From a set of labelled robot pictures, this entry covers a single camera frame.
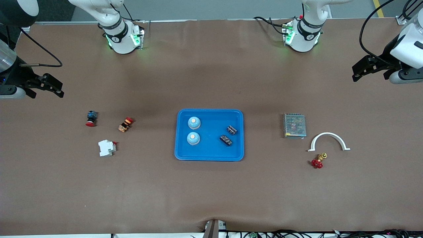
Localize red push button blue body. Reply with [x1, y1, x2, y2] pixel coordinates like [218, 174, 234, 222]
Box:
[85, 110, 98, 127]

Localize white arched pipe clamp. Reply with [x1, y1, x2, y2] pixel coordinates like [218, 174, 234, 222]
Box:
[307, 132, 351, 152]

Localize white circuit breaker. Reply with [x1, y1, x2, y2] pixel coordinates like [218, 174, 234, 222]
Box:
[98, 139, 117, 157]

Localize metal mesh power supply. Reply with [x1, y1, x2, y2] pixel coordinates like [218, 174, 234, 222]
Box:
[283, 113, 307, 139]

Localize blue plastic tray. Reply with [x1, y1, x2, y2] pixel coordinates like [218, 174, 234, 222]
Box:
[174, 109, 245, 162]

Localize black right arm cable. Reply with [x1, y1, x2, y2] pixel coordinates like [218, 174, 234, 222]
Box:
[5, 25, 63, 68]

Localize black hanging cables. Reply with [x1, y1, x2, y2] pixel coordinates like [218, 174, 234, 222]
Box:
[401, 0, 423, 20]

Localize red orange emergency switch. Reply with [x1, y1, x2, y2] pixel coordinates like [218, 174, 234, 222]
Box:
[118, 117, 134, 133]

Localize thin black base cable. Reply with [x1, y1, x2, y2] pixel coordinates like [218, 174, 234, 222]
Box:
[122, 2, 146, 23]

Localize brass valve red handle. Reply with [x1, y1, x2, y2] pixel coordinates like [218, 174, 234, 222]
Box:
[311, 152, 328, 169]

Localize black tangled cables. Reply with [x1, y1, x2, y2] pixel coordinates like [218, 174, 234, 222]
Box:
[228, 229, 423, 238]

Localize grey metal mount post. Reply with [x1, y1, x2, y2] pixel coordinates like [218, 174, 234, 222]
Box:
[203, 219, 227, 238]

